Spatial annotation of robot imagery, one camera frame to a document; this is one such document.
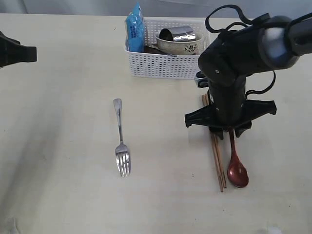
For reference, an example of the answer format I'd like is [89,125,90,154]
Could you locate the white perforated plastic basket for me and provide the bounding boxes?
[126,17,211,79]

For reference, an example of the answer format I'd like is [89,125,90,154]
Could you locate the wooden chopstick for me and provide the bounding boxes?
[204,93,228,189]
[202,94,224,192]

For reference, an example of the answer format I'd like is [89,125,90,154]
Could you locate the dark flat plate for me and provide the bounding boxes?
[144,46,167,55]

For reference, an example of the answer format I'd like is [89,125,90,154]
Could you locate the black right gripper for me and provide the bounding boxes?
[185,76,276,140]

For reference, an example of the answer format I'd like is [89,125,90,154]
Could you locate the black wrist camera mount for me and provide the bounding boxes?
[194,71,209,88]

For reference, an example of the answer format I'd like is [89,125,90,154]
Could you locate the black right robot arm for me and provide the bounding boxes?
[185,6,312,138]

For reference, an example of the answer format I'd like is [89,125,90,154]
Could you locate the silver metal knife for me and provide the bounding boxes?
[147,44,177,58]

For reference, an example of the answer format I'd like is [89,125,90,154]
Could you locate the silver metal fork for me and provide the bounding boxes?
[113,98,131,177]

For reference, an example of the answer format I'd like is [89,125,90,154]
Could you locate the blue snack packet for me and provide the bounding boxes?
[125,2,145,53]

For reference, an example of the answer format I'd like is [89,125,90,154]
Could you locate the shiny steel cup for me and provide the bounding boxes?
[159,26,196,42]

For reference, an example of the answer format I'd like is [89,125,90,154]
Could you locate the brown wooden spoon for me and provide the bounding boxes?
[227,129,249,188]

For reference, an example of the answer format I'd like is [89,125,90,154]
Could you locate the floral ceramic bowl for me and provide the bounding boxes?
[155,32,205,55]

